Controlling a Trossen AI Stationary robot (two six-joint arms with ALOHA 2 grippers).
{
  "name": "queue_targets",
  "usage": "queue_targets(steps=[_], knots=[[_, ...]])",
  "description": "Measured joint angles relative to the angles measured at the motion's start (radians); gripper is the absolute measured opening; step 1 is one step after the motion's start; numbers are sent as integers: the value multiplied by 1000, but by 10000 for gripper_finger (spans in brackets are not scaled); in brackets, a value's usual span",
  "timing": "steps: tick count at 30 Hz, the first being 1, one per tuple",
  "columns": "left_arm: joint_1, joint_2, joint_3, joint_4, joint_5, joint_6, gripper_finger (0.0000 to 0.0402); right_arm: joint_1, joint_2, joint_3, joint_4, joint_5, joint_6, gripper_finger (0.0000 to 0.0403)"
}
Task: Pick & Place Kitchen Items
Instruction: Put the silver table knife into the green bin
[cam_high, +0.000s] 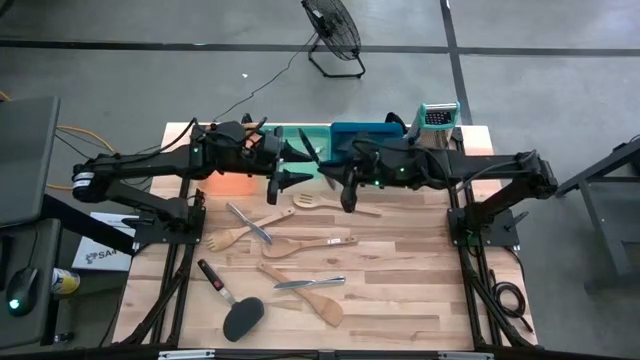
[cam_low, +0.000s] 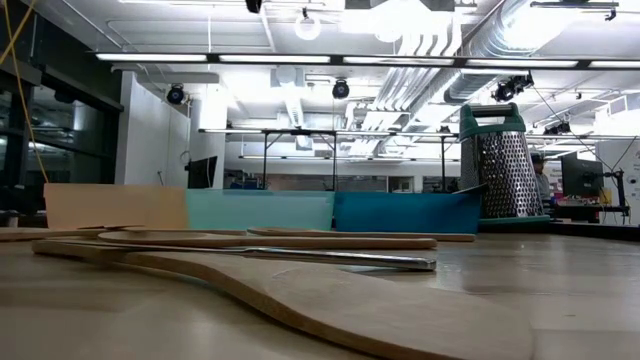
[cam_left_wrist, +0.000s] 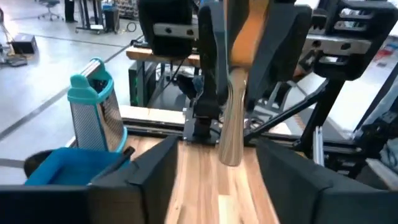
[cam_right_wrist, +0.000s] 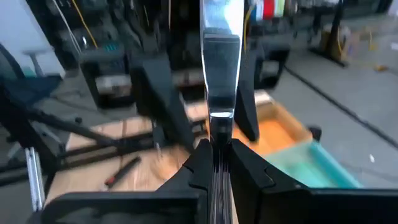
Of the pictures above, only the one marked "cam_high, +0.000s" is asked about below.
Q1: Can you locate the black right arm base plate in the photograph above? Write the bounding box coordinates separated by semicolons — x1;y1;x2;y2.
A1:
446;206;530;249

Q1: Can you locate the white printed cardboard box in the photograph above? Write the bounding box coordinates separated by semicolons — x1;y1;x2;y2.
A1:
71;211;135;273

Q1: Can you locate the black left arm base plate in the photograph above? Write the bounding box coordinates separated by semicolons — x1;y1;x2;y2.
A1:
121;204;207;246

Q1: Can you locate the dark grey desk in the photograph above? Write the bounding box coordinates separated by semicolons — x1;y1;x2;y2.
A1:
0;218;62;351

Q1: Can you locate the yellow extension cable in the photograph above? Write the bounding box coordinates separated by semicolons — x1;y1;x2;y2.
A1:
45;124;119;192

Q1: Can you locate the black aluminium frame rail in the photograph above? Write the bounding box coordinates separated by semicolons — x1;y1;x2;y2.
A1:
114;123;211;347
442;124;539;349

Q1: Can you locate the black fan power cable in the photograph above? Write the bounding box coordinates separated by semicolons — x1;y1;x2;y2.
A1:
212;30;320;124

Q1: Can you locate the wooden spoon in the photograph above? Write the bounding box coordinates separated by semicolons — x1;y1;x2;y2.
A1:
261;234;360;260

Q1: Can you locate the black metal stand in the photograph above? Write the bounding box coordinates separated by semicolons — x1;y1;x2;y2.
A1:
551;134;640;291

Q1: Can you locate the black frame cross bar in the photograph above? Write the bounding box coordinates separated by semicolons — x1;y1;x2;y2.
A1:
0;344;640;360

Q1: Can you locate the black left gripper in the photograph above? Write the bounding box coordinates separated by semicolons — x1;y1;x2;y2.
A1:
247;132;315;206

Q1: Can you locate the orange plastic bin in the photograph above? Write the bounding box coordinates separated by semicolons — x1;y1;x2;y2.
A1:
199;122;261;197

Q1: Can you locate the black spatula red button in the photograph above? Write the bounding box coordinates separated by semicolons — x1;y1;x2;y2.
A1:
196;258;266;344

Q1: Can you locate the dark grey laptop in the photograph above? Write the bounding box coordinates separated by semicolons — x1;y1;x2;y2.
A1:
0;95;62;229

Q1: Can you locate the silver metal bracket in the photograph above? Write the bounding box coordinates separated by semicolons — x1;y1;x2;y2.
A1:
438;351;494;360
158;349;216;360

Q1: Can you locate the wooden slotted spatula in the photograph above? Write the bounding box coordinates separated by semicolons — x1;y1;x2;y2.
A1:
292;191;384;217

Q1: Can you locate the metal box grater teal handle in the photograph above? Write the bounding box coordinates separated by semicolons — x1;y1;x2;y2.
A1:
403;102;462;151

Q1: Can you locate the yellow blue drink can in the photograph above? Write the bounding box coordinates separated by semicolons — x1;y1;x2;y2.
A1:
51;267;81;296

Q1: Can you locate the black diagonal desk leg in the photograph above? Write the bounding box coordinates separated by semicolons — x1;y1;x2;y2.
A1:
42;193;137;257

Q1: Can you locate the blue plastic bin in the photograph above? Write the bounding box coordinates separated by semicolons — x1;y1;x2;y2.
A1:
329;122;406;164

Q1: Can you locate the black computer mouse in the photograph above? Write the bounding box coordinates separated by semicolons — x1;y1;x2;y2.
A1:
5;266;40;317

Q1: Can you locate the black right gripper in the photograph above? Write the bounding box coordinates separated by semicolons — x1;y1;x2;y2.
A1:
318;142;381;215

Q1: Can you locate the black floor fan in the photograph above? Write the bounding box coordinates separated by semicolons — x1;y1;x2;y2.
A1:
300;0;366;80

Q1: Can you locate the wooden spork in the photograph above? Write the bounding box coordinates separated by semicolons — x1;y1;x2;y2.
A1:
206;206;297;253

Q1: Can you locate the coiled black cable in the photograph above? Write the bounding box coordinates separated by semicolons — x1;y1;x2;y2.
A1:
487;269;535;335

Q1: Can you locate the mint green plastic bin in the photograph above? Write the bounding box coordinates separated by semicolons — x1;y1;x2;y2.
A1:
259;123;335;179

